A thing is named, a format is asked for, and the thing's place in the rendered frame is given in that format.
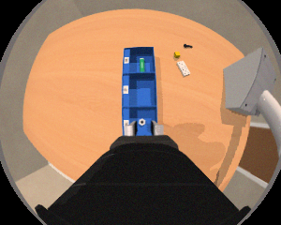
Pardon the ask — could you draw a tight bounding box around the yellow die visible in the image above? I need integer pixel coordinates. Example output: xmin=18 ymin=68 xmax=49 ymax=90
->
xmin=174 ymin=52 xmax=180 ymax=58

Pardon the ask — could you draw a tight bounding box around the grey metal nut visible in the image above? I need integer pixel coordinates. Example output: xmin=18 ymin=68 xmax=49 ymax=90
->
xmin=139 ymin=119 xmax=145 ymax=125

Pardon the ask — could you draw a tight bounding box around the white domino tile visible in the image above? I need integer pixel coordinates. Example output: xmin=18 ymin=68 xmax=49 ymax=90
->
xmin=176 ymin=61 xmax=190 ymax=76

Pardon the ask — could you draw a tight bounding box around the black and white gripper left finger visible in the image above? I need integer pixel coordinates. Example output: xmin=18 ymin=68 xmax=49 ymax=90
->
xmin=124 ymin=121 xmax=138 ymax=136

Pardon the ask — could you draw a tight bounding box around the blue three-compartment bin rack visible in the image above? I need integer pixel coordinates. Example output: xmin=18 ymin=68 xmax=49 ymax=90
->
xmin=122 ymin=47 xmax=157 ymax=136

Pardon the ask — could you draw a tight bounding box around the green battery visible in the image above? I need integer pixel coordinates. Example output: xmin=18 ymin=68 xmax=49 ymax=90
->
xmin=140 ymin=58 xmax=145 ymax=71

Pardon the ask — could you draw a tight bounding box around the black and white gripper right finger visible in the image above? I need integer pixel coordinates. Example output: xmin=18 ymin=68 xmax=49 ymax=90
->
xmin=151 ymin=121 xmax=164 ymax=135

